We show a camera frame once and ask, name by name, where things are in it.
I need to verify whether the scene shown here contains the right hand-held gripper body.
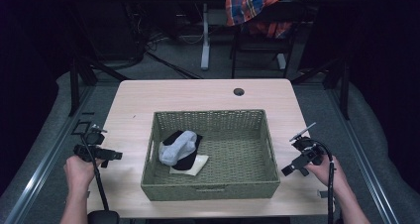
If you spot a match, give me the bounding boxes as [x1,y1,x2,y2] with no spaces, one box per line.
[289,122,327,168]

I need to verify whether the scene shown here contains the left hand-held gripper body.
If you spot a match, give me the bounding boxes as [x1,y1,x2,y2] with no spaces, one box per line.
[72,124,108,164]

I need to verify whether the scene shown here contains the person's right hand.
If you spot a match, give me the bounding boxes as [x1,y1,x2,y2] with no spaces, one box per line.
[305,154,349,197]

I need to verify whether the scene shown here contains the person's left hand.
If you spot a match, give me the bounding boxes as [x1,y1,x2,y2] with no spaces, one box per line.
[63,155,105,195]

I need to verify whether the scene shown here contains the black padded seat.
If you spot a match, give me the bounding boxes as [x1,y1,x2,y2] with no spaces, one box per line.
[86,210,121,224]

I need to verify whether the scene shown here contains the green woven basket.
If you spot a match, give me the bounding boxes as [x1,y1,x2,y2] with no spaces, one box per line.
[140,109,281,202]

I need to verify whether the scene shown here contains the black metal stand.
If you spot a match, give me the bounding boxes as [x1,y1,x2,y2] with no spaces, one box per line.
[290,56,351,121]
[68,55,131,117]

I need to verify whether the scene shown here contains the grey sock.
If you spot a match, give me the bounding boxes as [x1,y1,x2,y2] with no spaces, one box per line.
[157,130,198,168]

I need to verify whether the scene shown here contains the cream white sock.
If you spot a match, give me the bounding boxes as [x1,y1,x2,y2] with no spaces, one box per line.
[168,154,210,177]

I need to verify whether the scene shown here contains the black chair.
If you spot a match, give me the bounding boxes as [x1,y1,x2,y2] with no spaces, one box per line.
[230,0,300,79]

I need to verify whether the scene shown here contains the plaid cloth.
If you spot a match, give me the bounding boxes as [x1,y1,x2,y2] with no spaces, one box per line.
[225,0,303,39]

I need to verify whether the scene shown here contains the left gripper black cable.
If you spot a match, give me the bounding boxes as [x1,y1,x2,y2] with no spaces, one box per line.
[80,133,111,212]

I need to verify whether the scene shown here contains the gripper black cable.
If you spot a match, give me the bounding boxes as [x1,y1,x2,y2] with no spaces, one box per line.
[311,139,336,224]
[80,133,111,212]

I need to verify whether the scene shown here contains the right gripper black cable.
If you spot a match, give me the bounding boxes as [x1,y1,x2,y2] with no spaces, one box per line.
[311,139,336,224]

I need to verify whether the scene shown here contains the aluminium floor rail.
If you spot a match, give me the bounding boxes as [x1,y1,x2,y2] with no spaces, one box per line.
[3,84,97,224]
[328,84,400,224]

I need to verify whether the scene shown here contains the black floor cable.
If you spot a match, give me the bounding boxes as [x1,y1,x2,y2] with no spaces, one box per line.
[144,50,203,80]

